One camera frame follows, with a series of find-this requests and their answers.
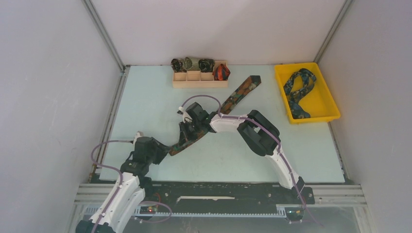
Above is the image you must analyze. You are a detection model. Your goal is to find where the yellow plastic tray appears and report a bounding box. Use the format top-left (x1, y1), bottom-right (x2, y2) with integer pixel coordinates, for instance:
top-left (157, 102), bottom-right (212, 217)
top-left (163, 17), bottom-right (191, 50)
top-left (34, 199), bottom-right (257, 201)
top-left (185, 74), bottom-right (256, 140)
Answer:
top-left (274, 62), bottom-right (341, 124)

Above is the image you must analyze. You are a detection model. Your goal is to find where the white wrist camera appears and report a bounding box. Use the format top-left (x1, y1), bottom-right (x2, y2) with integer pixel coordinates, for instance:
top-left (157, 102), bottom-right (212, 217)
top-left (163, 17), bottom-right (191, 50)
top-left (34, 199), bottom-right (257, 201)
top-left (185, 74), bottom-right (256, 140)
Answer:
top-left (133, 131), bottom-right (144, 144)
top-left (177, 106), bottom-right (187, 115)

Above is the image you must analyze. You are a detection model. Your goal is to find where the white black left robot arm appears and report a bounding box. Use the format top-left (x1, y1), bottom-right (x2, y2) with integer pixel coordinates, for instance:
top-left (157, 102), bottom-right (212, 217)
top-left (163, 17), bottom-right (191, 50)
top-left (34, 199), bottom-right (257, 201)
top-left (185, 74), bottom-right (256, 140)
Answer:
top-left (75, 133), bottom-right (170, 233)

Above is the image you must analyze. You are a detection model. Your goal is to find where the dark patterned rolled tie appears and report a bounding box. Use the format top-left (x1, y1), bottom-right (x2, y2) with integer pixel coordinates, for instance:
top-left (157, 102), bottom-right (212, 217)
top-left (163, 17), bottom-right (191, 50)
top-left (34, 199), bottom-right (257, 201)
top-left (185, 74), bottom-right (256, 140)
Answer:
top-left (171, 58), bottom-right (186, 73)

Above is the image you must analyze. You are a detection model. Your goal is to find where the black green rolled tie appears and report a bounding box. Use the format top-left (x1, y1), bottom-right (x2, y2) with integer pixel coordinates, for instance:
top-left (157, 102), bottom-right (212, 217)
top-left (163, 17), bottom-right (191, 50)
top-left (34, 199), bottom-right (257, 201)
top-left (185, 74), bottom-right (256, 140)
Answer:
top-left (198, 58), bottom-right (215, 73)

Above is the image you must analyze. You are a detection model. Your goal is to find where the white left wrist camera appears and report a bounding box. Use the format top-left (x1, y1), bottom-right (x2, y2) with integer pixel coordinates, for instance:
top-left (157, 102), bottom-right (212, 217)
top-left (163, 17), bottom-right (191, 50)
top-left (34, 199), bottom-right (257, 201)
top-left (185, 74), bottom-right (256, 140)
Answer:
top-left (133, 131), bottom-right (144, 144)

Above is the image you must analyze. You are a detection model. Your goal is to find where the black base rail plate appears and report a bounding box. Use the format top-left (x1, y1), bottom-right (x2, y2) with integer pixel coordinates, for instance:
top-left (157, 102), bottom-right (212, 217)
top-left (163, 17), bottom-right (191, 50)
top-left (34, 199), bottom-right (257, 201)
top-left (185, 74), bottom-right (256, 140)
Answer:
top-left (144, 181), bottom-right (315, 215)

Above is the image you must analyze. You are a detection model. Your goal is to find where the olive green rolled tie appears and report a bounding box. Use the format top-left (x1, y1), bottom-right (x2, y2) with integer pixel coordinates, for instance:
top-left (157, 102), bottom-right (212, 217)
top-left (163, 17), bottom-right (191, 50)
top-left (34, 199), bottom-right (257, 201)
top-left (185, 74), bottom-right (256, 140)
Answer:
top-left (183, 57), bottom-right (200, 71)

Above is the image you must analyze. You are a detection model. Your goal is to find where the blue patterned tie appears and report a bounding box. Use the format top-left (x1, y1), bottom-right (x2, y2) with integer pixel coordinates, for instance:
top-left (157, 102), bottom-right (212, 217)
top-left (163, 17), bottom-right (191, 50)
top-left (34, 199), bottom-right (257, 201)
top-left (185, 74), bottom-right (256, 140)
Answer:
top-left (283, 68), bottom-right (317, 119)

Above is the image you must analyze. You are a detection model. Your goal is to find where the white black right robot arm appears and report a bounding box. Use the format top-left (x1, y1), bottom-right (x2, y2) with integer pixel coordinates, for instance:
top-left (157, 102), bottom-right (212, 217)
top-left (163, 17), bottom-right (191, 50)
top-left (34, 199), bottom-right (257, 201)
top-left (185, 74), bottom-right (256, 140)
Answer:
top-left (177, 102), bottom-right (305, 203)

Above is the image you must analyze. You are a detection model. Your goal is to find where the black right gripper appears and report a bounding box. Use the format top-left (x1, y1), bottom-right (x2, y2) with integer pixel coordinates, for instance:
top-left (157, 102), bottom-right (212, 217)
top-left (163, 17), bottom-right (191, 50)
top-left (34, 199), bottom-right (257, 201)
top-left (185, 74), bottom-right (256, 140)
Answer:
top-left (178, 119), bottom-right (203, 148)

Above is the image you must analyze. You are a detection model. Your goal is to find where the brown green patterned tie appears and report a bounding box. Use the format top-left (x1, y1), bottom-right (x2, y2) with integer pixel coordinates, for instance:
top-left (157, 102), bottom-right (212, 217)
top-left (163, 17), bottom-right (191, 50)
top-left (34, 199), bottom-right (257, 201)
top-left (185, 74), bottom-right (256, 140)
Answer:
top-left (169, 75), bottom-right (261, 156)

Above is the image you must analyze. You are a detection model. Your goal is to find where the orange navy rolled tie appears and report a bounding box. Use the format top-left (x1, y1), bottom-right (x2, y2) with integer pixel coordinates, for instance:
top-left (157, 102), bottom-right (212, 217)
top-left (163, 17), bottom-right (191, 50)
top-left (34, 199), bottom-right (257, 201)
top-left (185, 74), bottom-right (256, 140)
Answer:
top-left (212, 64), bottom-right (231, 81)

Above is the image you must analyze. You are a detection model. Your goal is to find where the wooden compartment box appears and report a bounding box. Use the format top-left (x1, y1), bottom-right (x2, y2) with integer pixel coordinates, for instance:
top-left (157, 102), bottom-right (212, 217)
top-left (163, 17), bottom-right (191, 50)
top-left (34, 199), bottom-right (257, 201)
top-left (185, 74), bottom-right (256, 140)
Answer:
top-left (172, 71), bottom-right (228, 88)

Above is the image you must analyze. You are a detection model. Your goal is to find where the aluminium frame rail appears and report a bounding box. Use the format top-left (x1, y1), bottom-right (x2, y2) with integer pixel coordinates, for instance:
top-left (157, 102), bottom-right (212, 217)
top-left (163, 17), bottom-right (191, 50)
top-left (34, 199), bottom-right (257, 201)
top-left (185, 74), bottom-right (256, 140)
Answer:
top-left (74, 183), bottom-right (368, 219)

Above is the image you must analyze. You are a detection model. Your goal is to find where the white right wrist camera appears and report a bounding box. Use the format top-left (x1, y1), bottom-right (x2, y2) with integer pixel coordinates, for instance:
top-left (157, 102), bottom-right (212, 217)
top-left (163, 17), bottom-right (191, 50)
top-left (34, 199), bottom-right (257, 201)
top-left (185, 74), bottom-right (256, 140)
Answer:
top-left (177, 106), bottom-right (187, 115)

